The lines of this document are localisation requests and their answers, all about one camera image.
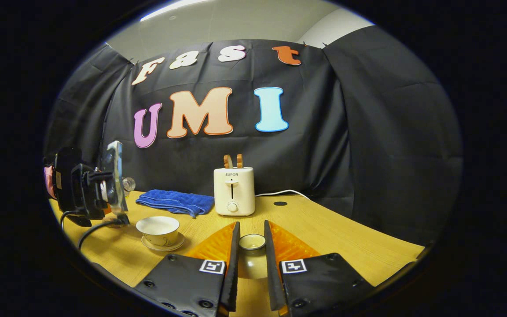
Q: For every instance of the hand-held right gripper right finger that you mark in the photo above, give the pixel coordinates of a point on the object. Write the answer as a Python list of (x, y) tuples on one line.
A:
[(271, 273)]

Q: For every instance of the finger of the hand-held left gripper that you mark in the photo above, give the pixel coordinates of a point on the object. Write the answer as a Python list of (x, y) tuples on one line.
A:
[(116, 185)]

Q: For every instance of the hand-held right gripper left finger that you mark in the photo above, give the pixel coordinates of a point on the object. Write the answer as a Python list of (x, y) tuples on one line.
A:
[(234, 273)]

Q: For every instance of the cream teacup lid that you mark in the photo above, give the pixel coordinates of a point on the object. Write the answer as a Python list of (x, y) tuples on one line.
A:
[(252, 259)]

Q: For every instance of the cream teacup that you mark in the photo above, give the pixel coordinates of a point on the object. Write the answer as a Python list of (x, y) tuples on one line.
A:
[(159, 232)]

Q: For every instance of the blue towel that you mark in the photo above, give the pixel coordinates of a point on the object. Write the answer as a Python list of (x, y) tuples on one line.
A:
[(174, 200)]

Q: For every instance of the cream saucer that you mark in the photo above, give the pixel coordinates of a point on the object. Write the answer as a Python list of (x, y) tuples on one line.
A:
[(178, 244)]

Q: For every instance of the white toaster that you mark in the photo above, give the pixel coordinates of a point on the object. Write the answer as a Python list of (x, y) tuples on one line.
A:
[(234, 191)]

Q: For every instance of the brown bread slice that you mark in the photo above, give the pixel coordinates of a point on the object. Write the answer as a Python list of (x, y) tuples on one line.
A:
[(228, 161), (240, 160)]

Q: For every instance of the black backdrop cloth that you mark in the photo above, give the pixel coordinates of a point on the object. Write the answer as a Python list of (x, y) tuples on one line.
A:
[(324, 145)]

